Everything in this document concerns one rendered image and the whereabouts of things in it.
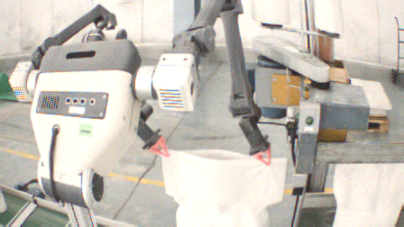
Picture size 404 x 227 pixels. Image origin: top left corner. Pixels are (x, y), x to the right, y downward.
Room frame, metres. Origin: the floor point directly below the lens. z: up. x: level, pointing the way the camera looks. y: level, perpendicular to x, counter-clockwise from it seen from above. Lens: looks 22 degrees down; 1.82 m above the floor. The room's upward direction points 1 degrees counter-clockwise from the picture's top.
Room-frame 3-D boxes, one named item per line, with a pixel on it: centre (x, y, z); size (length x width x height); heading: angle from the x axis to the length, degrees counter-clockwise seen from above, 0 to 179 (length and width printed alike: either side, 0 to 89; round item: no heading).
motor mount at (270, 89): (1.74, -0.35, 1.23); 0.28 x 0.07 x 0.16; 77
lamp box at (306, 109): (1.29, -0.34, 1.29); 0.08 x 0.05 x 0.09; 77
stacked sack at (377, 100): (4.09, -1.92, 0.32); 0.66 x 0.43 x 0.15; 74
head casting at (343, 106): (1.41, -0.48, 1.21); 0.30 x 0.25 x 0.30; 77
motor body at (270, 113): (1.83, -0.30, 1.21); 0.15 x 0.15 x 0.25
